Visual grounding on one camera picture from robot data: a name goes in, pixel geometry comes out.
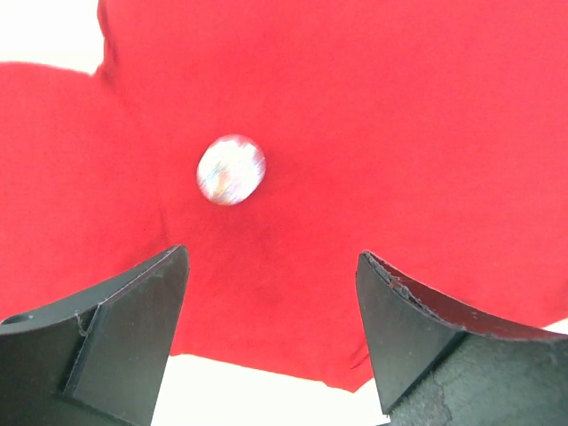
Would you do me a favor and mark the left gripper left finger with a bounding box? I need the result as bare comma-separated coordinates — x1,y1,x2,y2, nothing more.
1,246,189,426

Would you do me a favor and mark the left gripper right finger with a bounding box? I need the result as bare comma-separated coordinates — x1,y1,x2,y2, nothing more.
356,252,567,426

